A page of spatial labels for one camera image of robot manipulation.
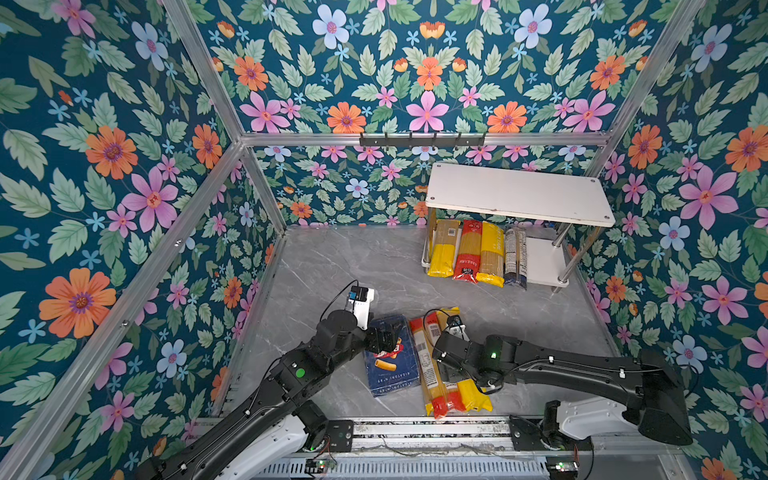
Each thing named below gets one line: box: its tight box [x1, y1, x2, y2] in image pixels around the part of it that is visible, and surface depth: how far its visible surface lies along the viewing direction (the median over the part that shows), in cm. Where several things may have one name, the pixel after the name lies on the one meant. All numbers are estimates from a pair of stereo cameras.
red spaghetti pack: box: [452, 220, 482, 283], surface depth 103 cm
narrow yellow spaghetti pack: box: [476, 221, 505, 288], surface depth 101 cm
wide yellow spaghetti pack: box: [427, 219, 461, 278], surface depth 103 cm
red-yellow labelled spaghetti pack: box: [410, 314, 452, 419], surface depth 78 cm
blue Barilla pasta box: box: [364, 314, 421, 397], surface depth 81 cm
